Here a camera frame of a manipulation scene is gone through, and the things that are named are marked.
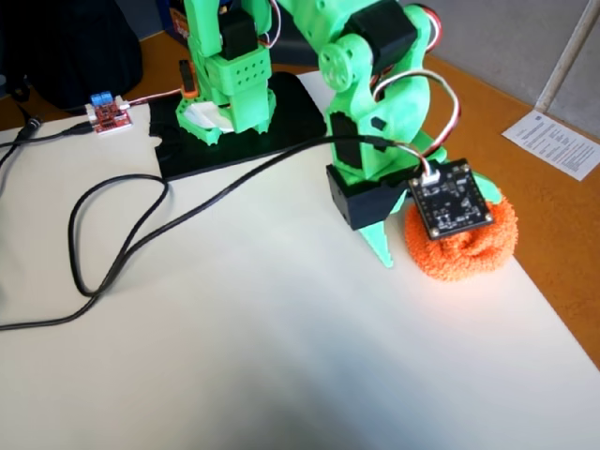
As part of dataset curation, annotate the black backpack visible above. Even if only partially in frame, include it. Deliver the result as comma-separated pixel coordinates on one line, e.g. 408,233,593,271
0,0,143,113

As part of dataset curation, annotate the red controller board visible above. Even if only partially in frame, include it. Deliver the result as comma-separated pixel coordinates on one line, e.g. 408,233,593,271
84,92,136,136

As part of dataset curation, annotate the long black camera cable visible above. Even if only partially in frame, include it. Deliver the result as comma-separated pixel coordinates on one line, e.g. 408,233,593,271
0,134,399,332

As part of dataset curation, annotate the green gripper black motor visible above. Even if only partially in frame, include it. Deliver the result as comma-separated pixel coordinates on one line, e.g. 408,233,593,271
325,130,503,270

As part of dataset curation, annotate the white pole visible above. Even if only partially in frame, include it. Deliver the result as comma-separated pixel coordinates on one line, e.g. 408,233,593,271
535,0,600,114

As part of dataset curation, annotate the black power cable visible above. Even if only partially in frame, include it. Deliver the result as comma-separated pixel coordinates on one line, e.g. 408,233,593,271
0,116,44,173

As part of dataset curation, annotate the blue orange box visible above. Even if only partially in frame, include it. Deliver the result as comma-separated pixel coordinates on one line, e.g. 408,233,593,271
168,0,191,47

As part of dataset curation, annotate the white table mat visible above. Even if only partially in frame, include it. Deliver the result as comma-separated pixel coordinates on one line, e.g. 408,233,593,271
0,69,600,450

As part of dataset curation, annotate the white red servo wire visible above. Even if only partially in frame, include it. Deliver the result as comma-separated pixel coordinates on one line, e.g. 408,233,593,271
122,86,185,110

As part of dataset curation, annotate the orange black clamp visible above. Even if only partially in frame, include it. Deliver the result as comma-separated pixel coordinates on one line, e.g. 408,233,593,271
179,59,200,100

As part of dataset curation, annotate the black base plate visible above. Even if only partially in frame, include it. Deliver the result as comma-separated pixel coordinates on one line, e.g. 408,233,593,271
147,70,328,182

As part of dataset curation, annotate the black camera circuit board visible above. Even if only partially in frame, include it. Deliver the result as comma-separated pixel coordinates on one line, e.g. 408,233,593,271
406,159,496,242

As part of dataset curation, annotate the orange fuzzy cloth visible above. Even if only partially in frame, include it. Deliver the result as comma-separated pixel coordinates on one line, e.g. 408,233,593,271
403,193,518,284

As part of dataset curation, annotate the white looped servo wire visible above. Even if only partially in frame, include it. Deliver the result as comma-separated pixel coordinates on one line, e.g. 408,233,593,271
373,71,464,178

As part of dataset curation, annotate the black usb cable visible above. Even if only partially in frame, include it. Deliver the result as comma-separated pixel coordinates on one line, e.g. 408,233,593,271
0,122,95,154

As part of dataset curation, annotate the printed paper sheet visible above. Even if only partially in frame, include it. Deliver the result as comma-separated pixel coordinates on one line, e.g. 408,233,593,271
501,108,600,184

